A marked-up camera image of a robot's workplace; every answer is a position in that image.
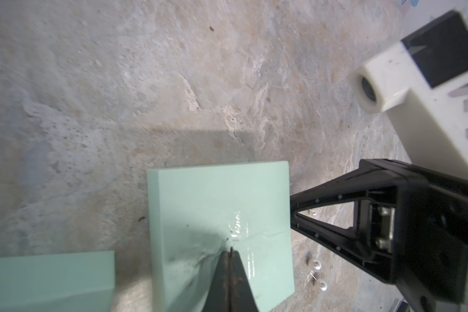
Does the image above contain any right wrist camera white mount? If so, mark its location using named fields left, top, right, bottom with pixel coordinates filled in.
left=349, top=9, right=468, bottom=185

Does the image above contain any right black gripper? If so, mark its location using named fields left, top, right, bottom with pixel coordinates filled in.
left=291, top=159, right=468, bottom=311

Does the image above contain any green jewelry box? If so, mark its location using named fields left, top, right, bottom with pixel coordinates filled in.
left=147, top=161, right=295, bottom=311
left=0, top=251, right=115, bottom=311

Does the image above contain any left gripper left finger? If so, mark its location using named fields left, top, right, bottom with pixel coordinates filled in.
left=202, top=251, right=231, bottom=312

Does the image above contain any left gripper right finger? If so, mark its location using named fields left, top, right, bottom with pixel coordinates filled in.
left=230, top=248, right=259, bottom=312

